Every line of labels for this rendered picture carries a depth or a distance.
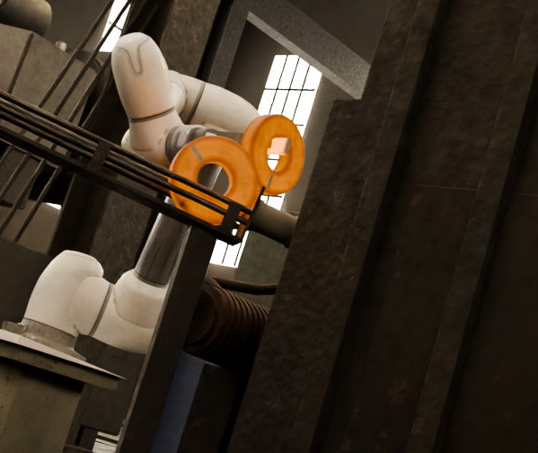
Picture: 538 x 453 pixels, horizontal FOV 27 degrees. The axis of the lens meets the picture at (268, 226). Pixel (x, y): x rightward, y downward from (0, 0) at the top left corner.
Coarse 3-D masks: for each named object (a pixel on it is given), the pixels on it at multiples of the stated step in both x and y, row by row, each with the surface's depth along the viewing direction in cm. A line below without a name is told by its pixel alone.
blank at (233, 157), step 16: (192, 144) 196; (208, 144) 197; (224, 144) 198; (176, 160) 195; (192, 160) 196; (208, 160) 197; (224, 160) 198; (240, 160) 199; (192, 176) 196; (240, 176) 198; (256, 176) 199; (192, 192) 196; (240, 192) 198; (192, 208) 195; (224, 208) 197
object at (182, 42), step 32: (160, 0) 559; (192, 0) 538; (224, 0) 1312; (256, 0) 1327; (128, 32) 550; (160, 32) 551; (192, 32) 540; (224, 32) 1287; (288, 32) 1373; (320, 32) 1416; (192, 64) 542; (224, 64) 1291; (320, 64) 1425; (352, 64) 1469; (352, 96) 1511; (96, 128) 541; (128, 128) 541; (96, 192) 540; (64, 224) 533; (96, 224) 532; (128, 224) 523; (96, 256) 511; (128, 256) 525; (96, 352) 516; (64, 448) 496
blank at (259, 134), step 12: (252, 120) 214; (264, 120) 213; (276, 120) 215; (288, 120) 218; (252, 132) 212; (264, 132) 213; (276, 132) 215; (288, 132) 218; (300, 132) 221; (252, 144) 211; (264, 144) 213; (300, 144) 221; (252, 156) 211; (264, 156) 213; (288, 156) 219; (300, 156) 221; (264, 168) 214; (276, 168) 219; (288, 168) 219; (300, 168) 221; (264, 180) 214; (276, 180) 216; (288, 180) 219; (264, 192) 216; (276, 192) 216
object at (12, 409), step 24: (0, 360) 296; (0, 384) 292; (24, 384) 288; (48, 384) 293; (72, 384) 298; (0, 408) 288; (24, 408) 288; (48, 408) 293; (72, 408) 298; (0, 432) 284; (24, 432) 289; (48, 432) 294
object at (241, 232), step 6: (258, 192) 198; (258, 198) 196; (252, 204) 198; (258, 204) 196; (252, 210) 196; (246, 216) 199; (252, 216) 196; (240, 228) 199; (246, 228) 195; (234, 234) 202; (240, 234) 197; (240, 240) 195
